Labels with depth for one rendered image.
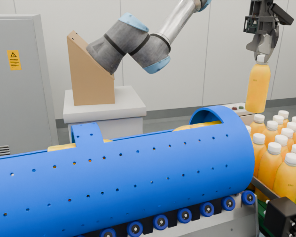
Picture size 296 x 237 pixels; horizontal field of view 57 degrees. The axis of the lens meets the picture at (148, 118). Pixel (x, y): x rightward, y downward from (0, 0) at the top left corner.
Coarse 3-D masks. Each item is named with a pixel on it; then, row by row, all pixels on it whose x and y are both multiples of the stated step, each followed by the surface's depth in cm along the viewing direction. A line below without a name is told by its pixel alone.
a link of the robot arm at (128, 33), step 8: (128, 16) 105; (120, 24) 105; (128, 24) 104; (136, 24) 104; (144, 24) 106; (112, 32) 106; (120, 32) 105; (128, 32) 105; (136, 32) 106; (144, 32) 108; (112, 40) 106; (120, 40) 106; (128, 40) 106; (136, 40) 107; (144, 40) 108; (120, 48) 107; (128, 48) 109; (136, 48) 108
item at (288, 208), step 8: (272, 200) 79; (280, 200) 79; (288, 200) 79; (272, 208) 78; (280, 208) 76; (288, 208) 76; (272, 216) 78; (280, 216) 75; (288, 216) 74; (264, 224) 82; (272, 224) 78; (280, 224) 75; (288, 224) 75; (272, 232) 79; (280, 232) 76; (288, 232) 76
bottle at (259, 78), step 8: (256, 64) 98; (264, 64) 96; (256, 72) 97; (264, 72) 96; (256, 80) 97; (264, 80) 96; (248, 88) 101; (256, 88) 98; (264, 88) 98; (248, 96) 101; (256, 96) 99; (264, 96) 99; (248, 104) 102; (256, 104) 100; (264, 104) 101; (256, 112) 101
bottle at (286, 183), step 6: (282, 162) 85; (282, 168) 83; (288, 168) 82; (294, 168) 81; (276, 174) 85; (282, 174) 83; (288, 174) 82; (294, 174) 81; (276, 180) 85; (282, 180) 83; (288, 180) 82; (294, 180) 81; (276, 186) 86; (282, 186) 84; (288, 186) 82; (294, 186) 82; (276, 192) 86; (282, 192) 84; (288, 192) 83; (294, 192) 83; (294, 198) 84
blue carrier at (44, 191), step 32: (96, 128) 70; (192, 128) 73; (224, 128) 75; (0, 160) 58; (32, 160) 60; (64, 160) 61; (96, 160) 63; (128, 160) 65; (160, 160) 67; (192, 160) 69; (224, 160) 72; (0, 192) 56; (32, 192) 58; (64, 192) 59; (96, 192) 62; (128, 192) 64; (160, 192) 67; (192, 192) 71; (224, 192) 77; (0, 224) 56; (32, 224) 58; (64, 224) 61; (96, 224) 65
